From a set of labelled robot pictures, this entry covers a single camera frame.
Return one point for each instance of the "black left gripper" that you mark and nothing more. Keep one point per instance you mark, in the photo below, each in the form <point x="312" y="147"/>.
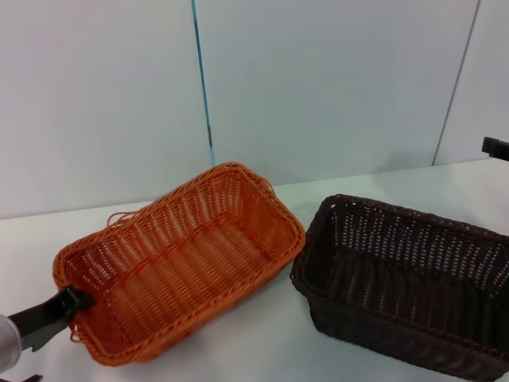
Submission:
<point x="41" y="318"/>

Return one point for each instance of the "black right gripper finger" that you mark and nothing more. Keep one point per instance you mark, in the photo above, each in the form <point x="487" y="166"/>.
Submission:
<point x="497" y="148"/>

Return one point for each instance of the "orange woven plastic basket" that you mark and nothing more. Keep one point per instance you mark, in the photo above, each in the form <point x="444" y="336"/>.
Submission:
<point x="179" y="274"/>

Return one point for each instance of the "dark brown woven basket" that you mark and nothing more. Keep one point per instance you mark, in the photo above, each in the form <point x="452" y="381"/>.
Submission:
<point x="405" y="302"/>

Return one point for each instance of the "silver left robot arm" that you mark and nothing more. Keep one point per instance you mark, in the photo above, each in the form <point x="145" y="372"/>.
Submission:
<point x="8" y="338"/>

